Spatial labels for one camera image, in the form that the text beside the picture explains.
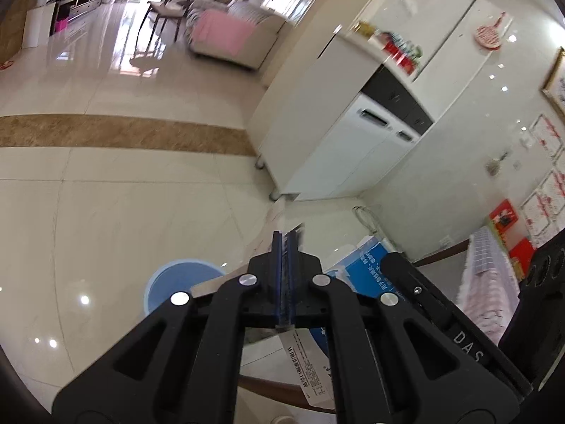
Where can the pink blanket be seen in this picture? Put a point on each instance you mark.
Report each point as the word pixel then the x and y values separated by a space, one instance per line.
pixel 221 31

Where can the pink and purple checkered tablecloth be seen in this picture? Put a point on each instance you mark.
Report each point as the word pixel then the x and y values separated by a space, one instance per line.
pixel 489 290

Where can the light blue plastic bucket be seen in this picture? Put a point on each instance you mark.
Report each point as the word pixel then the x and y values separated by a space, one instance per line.
pixel 177 276

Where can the round red wall ornament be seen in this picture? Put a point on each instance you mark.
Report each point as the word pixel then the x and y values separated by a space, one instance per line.
pixel 488 36

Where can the beige sofa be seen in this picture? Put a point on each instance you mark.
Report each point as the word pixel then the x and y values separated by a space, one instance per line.
pixel 257 47

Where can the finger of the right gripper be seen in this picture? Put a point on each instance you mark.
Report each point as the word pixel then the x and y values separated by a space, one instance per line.
pixel 427 299

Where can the white sideboard cabinet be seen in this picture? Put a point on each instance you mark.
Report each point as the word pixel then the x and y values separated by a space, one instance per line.
pixel 341 126

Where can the blue white plastic bag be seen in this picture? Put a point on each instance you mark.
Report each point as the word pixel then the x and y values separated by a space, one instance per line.
pixel 361 271

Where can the red gift box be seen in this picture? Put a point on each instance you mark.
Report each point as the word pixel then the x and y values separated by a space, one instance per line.
pixel 404 61

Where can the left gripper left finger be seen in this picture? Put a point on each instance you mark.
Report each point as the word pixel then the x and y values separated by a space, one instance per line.
pixel 180 364

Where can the red paper bag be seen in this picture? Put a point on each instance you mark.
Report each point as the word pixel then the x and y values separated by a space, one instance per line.
pixel 520 257

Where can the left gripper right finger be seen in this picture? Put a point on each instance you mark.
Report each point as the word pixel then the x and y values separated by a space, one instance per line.
pixel 391 365

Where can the white cylindrical bin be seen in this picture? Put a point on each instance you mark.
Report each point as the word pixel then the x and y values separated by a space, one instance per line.
pixel 38 26

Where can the dark wooden chair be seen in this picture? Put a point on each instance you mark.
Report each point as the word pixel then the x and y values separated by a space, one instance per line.
pixel 165 10

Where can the wooden table leg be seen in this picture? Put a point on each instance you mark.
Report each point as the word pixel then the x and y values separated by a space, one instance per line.
pixel 287 394

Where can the framed plum blossom painting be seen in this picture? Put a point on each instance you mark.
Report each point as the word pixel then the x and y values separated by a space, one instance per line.
pixel 554 87

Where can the white paper receipt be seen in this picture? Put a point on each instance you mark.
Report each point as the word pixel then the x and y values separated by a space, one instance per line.
pixel 305 347

